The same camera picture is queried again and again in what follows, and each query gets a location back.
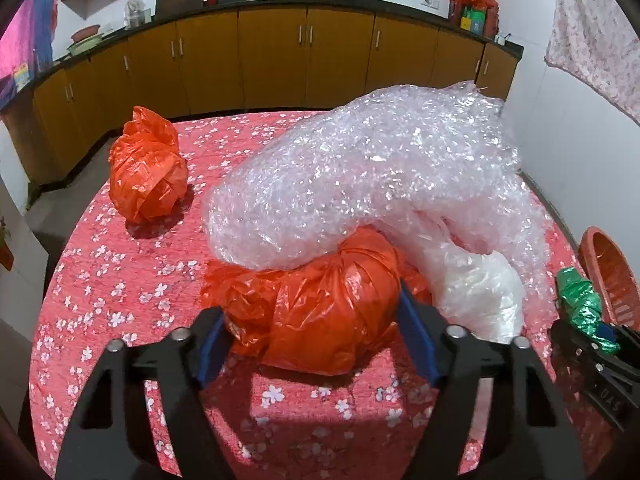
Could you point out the clear jar on counter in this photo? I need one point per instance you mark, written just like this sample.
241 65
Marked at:
136 14

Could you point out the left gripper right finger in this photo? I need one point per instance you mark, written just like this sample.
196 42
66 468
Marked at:
497 413

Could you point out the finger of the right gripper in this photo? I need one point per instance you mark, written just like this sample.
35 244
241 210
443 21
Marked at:
576 348
618 339

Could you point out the stacked bowls on counter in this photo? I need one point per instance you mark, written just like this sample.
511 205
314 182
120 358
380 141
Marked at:
85 39

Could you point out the large orange plastic bag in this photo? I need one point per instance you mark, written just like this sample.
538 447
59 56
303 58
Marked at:
325 316

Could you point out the pink and blue hanging cloth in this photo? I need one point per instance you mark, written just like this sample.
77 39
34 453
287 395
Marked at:
26 46

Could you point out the red floral tablecloth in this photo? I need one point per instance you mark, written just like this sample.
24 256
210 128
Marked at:
137 285

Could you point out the flower pot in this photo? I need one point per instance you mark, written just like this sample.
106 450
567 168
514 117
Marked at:
6 254

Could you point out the small orange plastic bag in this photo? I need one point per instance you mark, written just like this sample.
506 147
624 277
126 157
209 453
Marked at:
148 174

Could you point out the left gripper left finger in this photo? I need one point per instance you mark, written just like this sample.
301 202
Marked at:
109 435

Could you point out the orange plastic basket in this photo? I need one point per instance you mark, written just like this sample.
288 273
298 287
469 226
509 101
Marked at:
611 276

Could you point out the red bag of groceries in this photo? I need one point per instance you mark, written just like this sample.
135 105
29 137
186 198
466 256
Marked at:
481 17

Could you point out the clear bubble wrap sheet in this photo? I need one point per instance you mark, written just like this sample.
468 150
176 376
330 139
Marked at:
436 170

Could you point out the white plastic bag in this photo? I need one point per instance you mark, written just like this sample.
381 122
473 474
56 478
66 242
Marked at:
483 293

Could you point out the pink floral hanging cloth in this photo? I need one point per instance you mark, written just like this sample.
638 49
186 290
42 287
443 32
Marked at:
593 41

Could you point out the green plastic bag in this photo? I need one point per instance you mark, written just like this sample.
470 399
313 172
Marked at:
583 308

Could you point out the brown kitchen cabinet row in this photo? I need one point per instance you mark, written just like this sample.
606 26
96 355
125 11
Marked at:
241 55

